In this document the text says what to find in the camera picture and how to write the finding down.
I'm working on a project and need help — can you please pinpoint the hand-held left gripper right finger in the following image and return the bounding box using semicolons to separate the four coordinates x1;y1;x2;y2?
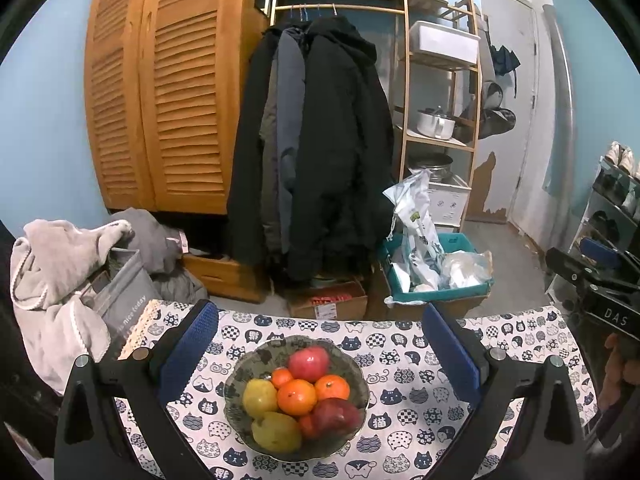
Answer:
421;301;586;480

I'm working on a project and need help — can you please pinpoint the small cardboard box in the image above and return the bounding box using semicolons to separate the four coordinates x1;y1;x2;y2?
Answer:
287;280;369;321

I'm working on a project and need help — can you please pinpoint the bright red apple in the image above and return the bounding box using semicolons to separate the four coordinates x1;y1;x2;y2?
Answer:
287;346;331;383

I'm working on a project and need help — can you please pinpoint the white patterned basket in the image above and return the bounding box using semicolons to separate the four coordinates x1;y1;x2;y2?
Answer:
425;175;473;228

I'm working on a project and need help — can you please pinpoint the green glass bowl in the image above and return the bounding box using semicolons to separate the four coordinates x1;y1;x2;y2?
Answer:
223;335;371;462

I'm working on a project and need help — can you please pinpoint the wooden louvered wardrobe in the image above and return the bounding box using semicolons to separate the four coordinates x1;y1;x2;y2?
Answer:
84;0;273;216

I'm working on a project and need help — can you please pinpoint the grey hanging bag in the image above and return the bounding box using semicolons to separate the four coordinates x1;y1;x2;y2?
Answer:
470;80;505;111

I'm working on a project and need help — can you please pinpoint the grey laundry bag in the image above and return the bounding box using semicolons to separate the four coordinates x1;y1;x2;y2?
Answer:
80;247;163;356

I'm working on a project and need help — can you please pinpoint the clear plastic bag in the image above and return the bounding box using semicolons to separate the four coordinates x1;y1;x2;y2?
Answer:
440;251;493;290

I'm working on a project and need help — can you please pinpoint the grey door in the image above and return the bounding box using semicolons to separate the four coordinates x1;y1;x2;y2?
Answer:
477;0;543;226

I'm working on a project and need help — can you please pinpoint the olive hanging bag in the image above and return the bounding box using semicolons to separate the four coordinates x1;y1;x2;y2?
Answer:
452;107;517;141

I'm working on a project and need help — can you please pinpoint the black jacket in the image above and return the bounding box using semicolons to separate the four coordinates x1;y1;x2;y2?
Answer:
226;27;281;266

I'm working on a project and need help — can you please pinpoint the grey sweatshirt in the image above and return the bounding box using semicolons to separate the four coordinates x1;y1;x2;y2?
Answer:
110;208;208;306

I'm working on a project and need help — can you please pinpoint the wooden clothes rail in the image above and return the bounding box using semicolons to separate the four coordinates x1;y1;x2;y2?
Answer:
270;2;407;15

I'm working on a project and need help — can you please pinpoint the cat print tablecloth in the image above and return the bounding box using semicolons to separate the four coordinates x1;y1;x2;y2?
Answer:
117;299;598;480

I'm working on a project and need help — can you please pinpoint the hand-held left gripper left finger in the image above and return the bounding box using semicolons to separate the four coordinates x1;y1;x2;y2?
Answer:
54;299;221;480

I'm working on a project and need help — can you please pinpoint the white rice bag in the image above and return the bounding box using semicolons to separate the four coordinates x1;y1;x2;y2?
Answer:
382;170;446;291

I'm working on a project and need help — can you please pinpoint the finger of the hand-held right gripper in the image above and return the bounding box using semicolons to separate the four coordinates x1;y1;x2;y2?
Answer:
545;247;640;297
579;237;640;281

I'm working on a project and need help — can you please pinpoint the metal cooking pot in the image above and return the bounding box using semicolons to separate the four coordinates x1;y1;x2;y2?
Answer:
416;107;457;139

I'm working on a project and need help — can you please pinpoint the wooden drawer base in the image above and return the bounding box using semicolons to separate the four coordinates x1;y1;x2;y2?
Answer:
181;252;273;304

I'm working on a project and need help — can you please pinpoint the large orange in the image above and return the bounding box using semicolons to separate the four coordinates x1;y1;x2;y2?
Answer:
314;375;351;403
276;379;318;416

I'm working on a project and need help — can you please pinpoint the large cardboard box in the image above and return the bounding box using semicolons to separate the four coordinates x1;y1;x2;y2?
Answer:
370;265;493;322

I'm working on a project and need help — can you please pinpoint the wooden shelf rack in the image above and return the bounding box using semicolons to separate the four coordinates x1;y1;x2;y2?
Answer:
392;0;488;233

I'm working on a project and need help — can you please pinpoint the dark red apple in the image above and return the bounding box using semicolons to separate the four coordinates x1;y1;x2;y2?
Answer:
312;397;363;438

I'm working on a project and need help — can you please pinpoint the person's right hand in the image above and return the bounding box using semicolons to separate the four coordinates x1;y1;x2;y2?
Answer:
597;332;640;411

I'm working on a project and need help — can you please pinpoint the teal box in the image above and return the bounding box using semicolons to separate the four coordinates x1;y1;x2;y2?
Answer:
378;232;493;307

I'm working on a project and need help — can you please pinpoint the black hooded coat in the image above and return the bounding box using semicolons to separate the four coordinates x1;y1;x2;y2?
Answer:
285;15;397;282

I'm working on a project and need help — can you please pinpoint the grey jacket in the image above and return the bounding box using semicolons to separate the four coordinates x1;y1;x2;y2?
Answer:
272;27;307;256

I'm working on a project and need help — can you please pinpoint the grey shoe rack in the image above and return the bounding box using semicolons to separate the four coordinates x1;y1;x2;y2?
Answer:
545;155;640;311

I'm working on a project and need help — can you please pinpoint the steel pot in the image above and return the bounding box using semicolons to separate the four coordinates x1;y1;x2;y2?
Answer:
410;154;453;183

